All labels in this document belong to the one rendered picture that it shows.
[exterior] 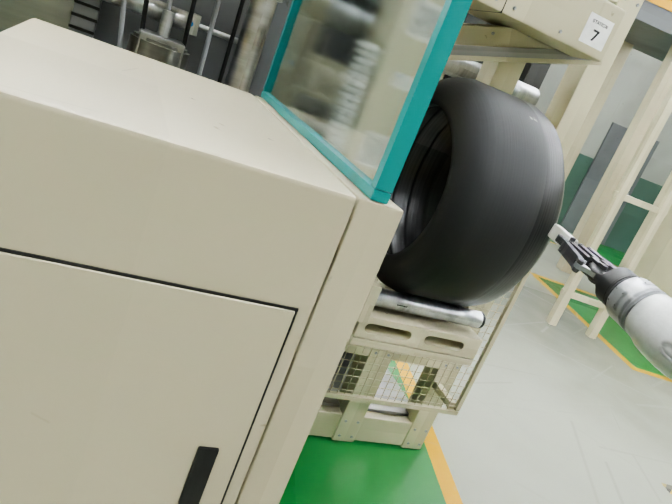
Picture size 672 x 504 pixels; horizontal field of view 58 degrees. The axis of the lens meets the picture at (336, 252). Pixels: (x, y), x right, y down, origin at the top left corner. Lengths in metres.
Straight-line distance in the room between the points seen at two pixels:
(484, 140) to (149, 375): 0.95
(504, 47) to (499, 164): 0.66
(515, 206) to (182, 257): 0.94
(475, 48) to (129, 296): 1.49
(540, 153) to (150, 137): 1.05
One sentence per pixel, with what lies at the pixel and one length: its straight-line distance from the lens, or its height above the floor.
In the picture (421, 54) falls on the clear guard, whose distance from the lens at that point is 0.58.
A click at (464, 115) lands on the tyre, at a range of 1.40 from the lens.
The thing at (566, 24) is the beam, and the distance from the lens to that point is 1.88.
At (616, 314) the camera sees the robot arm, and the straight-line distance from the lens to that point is 1.13.
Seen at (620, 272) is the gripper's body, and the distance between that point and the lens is 1.17.
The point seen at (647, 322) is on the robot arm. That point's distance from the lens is 1.07.
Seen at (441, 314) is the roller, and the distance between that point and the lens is 1.53.
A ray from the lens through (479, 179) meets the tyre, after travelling 1.32.
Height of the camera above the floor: 1.38
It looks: 17 degrees down
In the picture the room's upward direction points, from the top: 22 degrees clockwise
